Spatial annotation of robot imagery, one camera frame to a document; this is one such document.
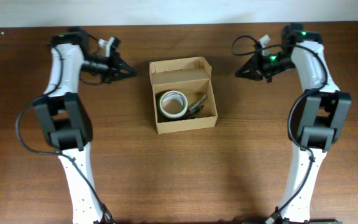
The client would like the cardboard box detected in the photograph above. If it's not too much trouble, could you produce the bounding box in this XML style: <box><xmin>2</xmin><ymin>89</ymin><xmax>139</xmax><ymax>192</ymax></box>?
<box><xmin>149</xmin><ymin>57</ymin><xmax>218</xmax><ymax>134</ymax></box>

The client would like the right black cable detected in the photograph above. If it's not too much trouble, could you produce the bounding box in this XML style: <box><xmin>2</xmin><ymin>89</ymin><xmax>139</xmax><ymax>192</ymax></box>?
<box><xmin>231</xmin><ymin>34</ymin><xmax>329</xmax><ymax>224</ymax></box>

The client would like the left black cable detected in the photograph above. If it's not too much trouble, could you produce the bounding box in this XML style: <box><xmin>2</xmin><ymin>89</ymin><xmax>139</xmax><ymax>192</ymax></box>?
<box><xmin>15</xmin><ymin>37</ymin><xmax>116</xmax><ymax>224</ymax></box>

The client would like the green tape roll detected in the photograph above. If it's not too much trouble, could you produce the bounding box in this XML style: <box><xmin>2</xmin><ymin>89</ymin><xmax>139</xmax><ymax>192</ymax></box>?
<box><xmin>156</xmin><ymin>95</ymin><xmax>166</xmax><ymax>122</ymax></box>

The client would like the black ballpoint pen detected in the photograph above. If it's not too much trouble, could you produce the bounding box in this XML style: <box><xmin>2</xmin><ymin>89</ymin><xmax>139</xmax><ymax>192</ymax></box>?
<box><xmin>182</xmin><ymin>105</ymin><xmax>204</xmax><ymax>119</ymax></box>

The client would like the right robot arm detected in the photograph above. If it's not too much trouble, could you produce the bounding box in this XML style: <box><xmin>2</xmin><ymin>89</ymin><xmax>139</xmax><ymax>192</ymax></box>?
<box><xmin>235</xmin><ymin>23</ymin><xmax>351</xmax><ymax>223</ymax></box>

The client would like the black white marker pen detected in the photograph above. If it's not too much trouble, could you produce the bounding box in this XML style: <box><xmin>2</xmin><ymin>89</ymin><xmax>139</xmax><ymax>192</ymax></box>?
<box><xmin>188</xmin><ymin>95</ymin><xmax>207</xmax><ymax>111</ymax></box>

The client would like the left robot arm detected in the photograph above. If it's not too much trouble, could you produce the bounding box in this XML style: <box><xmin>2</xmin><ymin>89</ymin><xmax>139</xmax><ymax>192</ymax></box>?
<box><xmin>32</xmin><ymin>27</ymin><xmax>137</xmax><ymax>223</ymax></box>

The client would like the cream masking tape roll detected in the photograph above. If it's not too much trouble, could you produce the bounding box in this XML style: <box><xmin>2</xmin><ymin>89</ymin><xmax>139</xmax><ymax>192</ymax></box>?
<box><xmin>157</xmin><ymin>90</ymin><xmax>188</xmax><ymax>119</ymax></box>

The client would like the black cable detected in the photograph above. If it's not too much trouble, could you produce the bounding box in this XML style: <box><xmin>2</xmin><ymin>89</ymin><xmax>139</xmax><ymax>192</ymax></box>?
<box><xmin>15</xmin><ymin>37</ymin><xmax>116</xmax><ymax>224</ymax></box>
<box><xmin>231</xmin><ymin>34</ymin><xmax>329</xmax><ymax>224</ymax></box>

